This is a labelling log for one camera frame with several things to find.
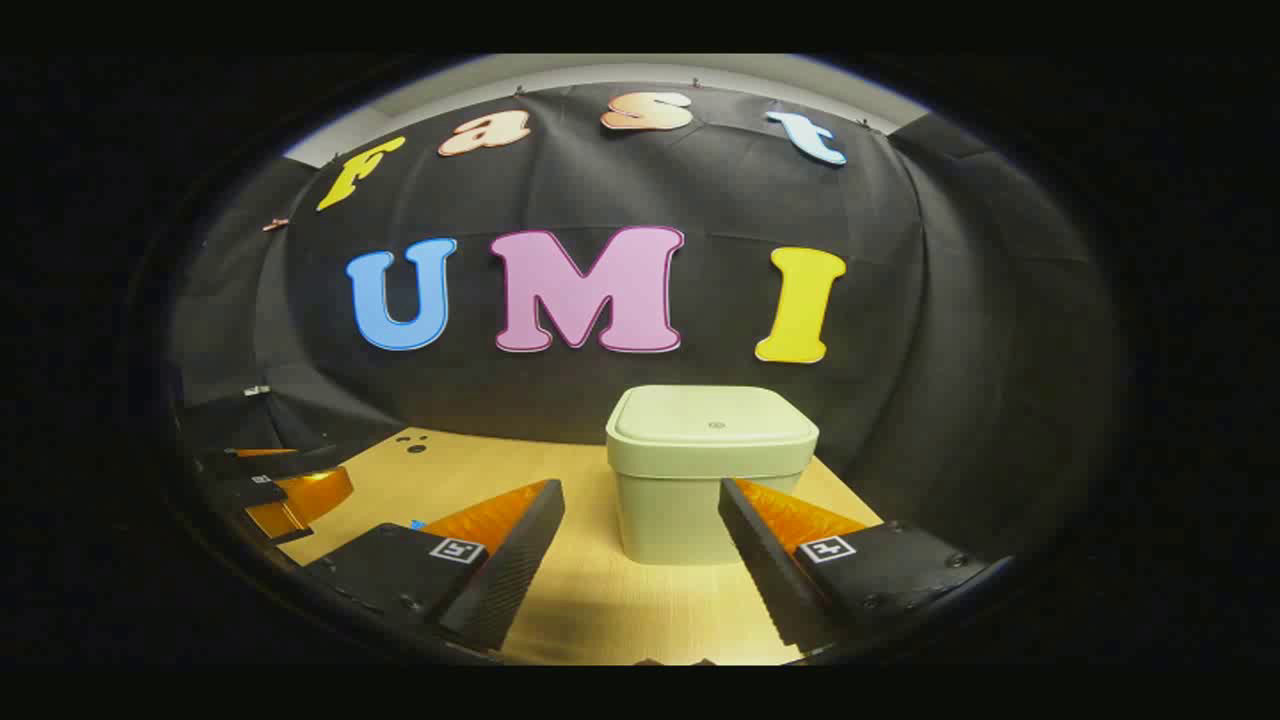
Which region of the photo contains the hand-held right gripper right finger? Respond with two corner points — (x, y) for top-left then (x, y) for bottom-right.
(718, 477), (1016, 651)

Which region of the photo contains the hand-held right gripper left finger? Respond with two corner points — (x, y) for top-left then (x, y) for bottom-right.
(300, 478), (567, 656)

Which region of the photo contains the pale green garbage bin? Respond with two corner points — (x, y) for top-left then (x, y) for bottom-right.
(605, 384), (821, 567)

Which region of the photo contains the wooden desktop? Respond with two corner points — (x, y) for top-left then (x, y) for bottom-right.
(275, 427), (886, 667)

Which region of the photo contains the black backdrop cloth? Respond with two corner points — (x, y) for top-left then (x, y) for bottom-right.
(165, 80), (1121, 561)

